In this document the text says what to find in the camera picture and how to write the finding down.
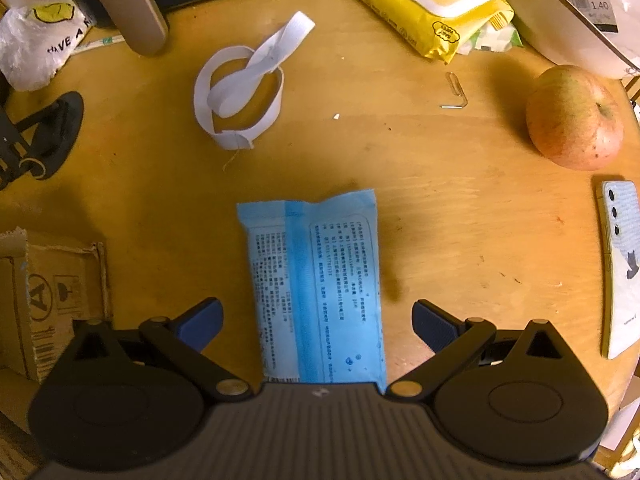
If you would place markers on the white plastic bag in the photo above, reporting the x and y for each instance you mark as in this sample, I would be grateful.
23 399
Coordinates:
37 42

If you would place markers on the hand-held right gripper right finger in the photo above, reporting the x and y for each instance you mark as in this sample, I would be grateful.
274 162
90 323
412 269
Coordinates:
431 324

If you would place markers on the metal paper clip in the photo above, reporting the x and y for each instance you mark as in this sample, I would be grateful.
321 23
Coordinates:
454 91

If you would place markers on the white smartphone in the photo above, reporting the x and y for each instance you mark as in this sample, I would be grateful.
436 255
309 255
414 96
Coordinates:
621 270

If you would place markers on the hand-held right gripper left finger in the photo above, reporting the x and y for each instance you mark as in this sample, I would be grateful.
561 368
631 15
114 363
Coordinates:
204 321

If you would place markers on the white elastic band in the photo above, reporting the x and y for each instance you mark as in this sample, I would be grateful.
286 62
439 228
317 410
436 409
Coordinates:
240 91

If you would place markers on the cardboard box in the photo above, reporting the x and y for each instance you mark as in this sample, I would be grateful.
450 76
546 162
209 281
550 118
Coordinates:
45 305

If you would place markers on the blue wet wipes packet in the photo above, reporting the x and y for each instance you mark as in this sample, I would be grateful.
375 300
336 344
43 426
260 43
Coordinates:
320 285

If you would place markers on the black phone stand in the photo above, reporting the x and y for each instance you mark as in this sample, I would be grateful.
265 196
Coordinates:
37 135

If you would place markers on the green tissue packet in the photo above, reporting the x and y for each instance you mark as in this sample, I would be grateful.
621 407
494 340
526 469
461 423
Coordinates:
492 37

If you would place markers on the monitor stand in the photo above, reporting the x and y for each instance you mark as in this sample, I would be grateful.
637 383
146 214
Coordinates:
130 5

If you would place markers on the white bowl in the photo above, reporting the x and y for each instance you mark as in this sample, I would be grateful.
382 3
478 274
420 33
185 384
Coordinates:
565 15

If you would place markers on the apple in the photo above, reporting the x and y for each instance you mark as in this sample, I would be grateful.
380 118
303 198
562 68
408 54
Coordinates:
575 117

